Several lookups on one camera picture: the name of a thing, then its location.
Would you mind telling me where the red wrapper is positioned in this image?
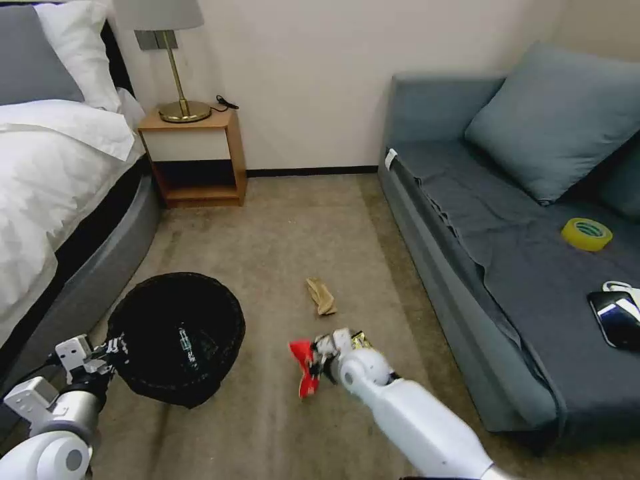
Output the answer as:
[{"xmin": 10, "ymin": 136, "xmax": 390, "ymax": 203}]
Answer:
[{"xmin": 289, "ymin": 339, "xmax": 322, "ymax": 400}]

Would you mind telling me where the black mesh trash bin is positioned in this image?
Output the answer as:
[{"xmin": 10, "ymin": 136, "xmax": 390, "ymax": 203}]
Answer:
[{"xmin": 107, "ymin": 271, "xmax": 247, "ymax": 409}]

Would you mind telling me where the brown crumpled paper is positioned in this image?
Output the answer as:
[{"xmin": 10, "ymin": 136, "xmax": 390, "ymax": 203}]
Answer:
[{"xmin": 305, "ymin": 277, "xmax": 339, "ymax": 317}]

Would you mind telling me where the dark printed wrapper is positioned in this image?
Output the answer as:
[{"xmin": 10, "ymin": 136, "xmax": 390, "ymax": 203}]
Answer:
[{"xmin": 177, "ymin": 327, "xmax": 202, "ymax": 372}]

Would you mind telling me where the teal fabric sofa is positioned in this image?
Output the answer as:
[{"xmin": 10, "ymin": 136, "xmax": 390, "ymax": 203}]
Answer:
[{"xmin": 377, "ymin": 41, "xmax": 640, "ymax": 442}]

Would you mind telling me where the white duvet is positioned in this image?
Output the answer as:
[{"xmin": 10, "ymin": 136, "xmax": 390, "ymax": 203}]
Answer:
[{"xmin": 0, "ymin": 99, "xmax": 147, "ymax": 347}]

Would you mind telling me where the wooden nightstand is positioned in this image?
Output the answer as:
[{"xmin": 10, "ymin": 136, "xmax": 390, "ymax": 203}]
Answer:
[{"xmin": 137, "ymin": 107, "xmax": 248, "ymax": 209}]

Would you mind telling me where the dark grey sofa sheet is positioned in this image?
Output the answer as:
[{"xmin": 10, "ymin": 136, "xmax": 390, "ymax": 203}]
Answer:
[{"xmin": 393, "ymin": 139, "xmax": 640, "ymax": 417}]

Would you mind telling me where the brass table lamp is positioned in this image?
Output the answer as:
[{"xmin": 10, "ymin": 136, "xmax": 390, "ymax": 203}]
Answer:
[{"xmin": 111, "ymin": 0, "xmax": 214, "ymax": 124}]

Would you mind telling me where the black smartphone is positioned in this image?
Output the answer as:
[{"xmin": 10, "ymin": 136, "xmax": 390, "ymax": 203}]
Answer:
[{"xmin": 586, "ymin": 289, "xmax": 640, "ymax": 349}]

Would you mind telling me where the yellow tape roll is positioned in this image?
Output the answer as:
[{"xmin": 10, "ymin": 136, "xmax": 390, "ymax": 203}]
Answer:
[{"xmin": 561, "ymin": 217, "xmax": 615, "ymax": 254}]

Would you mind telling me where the black headboard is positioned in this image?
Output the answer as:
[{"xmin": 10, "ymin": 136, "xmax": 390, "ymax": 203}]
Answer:
[{"xmin": 99, "ymin": 19, "xmax": 137, "ymax": 103}]

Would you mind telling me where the grey pillow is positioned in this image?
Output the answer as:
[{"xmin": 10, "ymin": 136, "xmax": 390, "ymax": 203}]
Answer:
[{"xmin": 0, "ymin": 5, "xmax": 86, "ymax": 107}]

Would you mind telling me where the white pillow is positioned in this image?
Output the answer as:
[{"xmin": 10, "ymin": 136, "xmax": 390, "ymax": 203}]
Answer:
[{"xmin": 33, "ymin": 0, "xmax": 124, "ymax": 114}]

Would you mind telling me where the white small device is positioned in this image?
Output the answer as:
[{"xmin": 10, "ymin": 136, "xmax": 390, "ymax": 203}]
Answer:
[{"xmin": 601, "ymin": 279, "xmax": 640, "ymax": 303}]

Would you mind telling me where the large teal cushion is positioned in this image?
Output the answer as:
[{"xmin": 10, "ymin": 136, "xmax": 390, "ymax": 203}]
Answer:
[{"xmin": 463, "ymin": 41, "xmax": 640, "ymax": 206}]

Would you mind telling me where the small teal cushion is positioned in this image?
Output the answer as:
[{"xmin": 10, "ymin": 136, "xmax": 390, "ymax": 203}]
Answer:
[{"xmin": 595, "ymin": 147, "xmax": 640, "ymax": 224}]

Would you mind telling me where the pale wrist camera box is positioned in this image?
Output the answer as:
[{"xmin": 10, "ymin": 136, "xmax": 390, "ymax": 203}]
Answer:
[
  {"xmin": 327, "ymin": 327, "xmax": 354, "ymax": 353},
  {"xmin": 53, "ymin": 335, "xmax": 95, "ymax": 372}
]

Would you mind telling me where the grey bed frame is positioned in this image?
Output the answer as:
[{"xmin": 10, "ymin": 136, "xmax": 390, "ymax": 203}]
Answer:
[{"xmin": 0, "ymin": 159, "xmax": 164, "ymax": 406}]

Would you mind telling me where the black cable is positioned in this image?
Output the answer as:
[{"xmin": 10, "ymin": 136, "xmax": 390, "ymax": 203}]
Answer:
[{"xmin": 207, "ymin": 94, "xmax": 241, "ymax": 114}]

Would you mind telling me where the grey wall switch panel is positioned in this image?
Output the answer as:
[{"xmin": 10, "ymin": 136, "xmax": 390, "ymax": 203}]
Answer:
[{"xmin": 134, "ymin": 29, "xmax": 179, "ymax": 51}]

